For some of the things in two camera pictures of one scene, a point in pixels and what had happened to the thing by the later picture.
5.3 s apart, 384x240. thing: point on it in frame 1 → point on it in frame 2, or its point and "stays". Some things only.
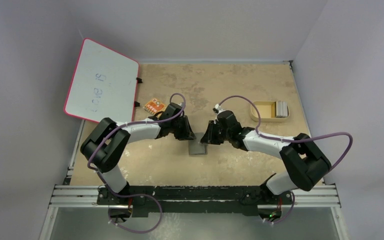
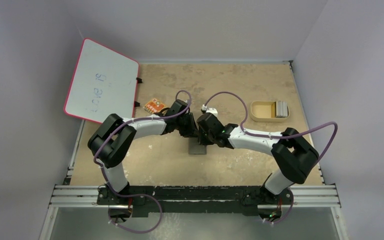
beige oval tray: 267,109 stays
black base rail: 153,201 stays
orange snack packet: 154,106 stays
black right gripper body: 212,133 → 207,138
